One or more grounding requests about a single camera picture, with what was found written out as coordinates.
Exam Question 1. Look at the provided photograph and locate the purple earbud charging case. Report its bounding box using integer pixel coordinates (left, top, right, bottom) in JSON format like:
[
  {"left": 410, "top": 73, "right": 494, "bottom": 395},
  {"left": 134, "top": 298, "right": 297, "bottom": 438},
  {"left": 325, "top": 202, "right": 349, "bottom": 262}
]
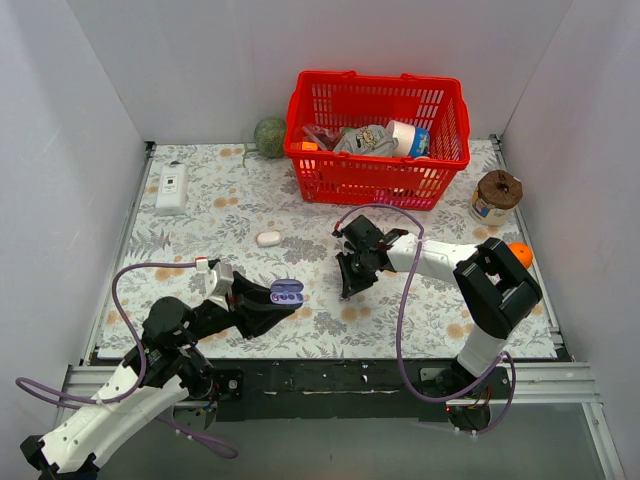
[{"left": 270, "top": 279, "right": 304, "bottom": 306}]

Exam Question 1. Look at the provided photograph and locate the white earbud charging case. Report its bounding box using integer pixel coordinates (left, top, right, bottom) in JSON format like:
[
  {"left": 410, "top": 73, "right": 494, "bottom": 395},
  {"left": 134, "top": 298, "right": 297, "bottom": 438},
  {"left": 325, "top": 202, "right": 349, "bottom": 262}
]
[{"left": 256, "top": 231, "right": 282, "bottom": 247}]

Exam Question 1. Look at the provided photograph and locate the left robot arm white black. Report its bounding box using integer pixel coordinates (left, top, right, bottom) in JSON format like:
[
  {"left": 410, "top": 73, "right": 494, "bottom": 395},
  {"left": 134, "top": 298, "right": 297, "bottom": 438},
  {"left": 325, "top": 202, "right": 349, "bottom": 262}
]
[{"left": 20, "top": 265, "right": 304, "bottom": 479}]

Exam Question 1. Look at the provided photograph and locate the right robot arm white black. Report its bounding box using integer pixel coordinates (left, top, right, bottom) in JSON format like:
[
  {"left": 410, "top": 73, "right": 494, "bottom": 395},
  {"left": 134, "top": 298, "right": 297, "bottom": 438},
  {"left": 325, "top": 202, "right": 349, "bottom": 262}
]
[{"left": 332, "top": 215, "right": 543, "bottom": 403}]

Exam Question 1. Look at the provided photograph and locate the dark red snack packet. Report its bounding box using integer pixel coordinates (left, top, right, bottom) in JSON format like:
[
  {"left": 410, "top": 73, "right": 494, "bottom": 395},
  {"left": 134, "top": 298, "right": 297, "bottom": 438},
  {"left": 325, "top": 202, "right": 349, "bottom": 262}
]
[{"left": 302, "top": 124, "right": 342, "bottom": 151}]

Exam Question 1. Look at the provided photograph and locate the blue white paper roll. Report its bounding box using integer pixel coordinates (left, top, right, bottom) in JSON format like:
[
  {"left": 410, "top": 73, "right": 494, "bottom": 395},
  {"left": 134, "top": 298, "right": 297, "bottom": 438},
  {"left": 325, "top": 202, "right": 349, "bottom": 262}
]
[{"left": 386, "top": 120, "right": 431, "bottom": 158}]

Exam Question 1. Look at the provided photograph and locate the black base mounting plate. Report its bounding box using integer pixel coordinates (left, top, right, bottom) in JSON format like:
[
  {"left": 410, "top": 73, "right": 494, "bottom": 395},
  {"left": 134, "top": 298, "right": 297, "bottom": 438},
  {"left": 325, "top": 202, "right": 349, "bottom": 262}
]
[{"left": 211, "top": 359, "right": 450, "bottom": 423}]

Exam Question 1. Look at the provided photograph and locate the white rectangular device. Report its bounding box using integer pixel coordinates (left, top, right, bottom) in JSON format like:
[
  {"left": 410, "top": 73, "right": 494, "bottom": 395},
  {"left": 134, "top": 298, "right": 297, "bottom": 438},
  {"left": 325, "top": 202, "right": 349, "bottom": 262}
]
[{"left": 155, "top": 163, "right": 188, "bottom": 216}]

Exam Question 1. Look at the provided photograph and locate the brown lidded jar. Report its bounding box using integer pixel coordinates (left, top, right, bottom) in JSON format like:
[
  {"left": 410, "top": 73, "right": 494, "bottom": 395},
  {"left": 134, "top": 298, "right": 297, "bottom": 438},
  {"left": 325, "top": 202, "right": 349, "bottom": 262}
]
[{"left": 469, "top": 170, "right": 523, "bottom": 227}]

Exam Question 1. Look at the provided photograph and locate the green round melon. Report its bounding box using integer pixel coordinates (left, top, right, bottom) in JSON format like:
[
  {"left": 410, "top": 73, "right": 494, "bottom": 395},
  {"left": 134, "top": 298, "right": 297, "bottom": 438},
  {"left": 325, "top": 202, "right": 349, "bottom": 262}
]
[{"left": 253, "top": 117, "right": 287, "bottom": 158}]

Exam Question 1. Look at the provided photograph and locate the red plastic shopping basket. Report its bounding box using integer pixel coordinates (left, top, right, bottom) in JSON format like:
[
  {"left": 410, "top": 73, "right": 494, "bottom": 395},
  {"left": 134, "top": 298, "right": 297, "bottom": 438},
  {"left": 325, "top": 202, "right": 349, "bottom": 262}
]
[{"left": 284, "top": 71, "right": 470, "bottom": 211}]

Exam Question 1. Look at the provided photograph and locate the orange fruit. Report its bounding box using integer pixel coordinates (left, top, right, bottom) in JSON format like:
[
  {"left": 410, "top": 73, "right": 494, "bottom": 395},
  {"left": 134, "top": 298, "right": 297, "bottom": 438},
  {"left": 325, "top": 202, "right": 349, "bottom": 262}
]
[{"left": 508, "top": 242, "right": 534, "bottom": 269}]

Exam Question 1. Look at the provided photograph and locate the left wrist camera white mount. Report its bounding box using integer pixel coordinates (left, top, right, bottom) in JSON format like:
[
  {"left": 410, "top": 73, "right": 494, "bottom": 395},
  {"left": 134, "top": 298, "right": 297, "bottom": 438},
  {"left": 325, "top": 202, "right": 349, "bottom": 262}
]
[{"left": 195, "top": 257, "right": 234, "bottom": 310}]

